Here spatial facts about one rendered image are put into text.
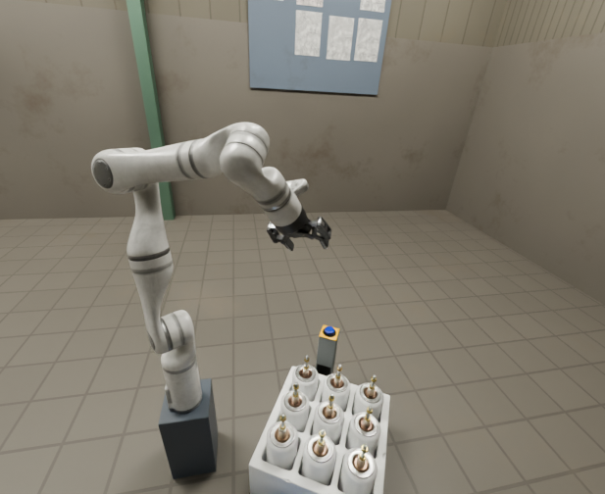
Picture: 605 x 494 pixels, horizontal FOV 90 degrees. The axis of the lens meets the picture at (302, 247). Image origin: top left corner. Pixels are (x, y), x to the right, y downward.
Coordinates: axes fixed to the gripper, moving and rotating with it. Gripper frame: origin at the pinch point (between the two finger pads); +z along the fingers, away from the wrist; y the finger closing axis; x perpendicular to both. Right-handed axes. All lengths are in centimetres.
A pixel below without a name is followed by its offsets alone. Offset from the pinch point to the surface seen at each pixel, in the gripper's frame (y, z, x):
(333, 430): -3, 47, -39
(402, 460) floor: 14, 79, -45
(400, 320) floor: 10, 122, 21
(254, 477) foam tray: -25, 42, -55
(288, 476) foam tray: -13, 41, -53
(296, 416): -15, 43, -37
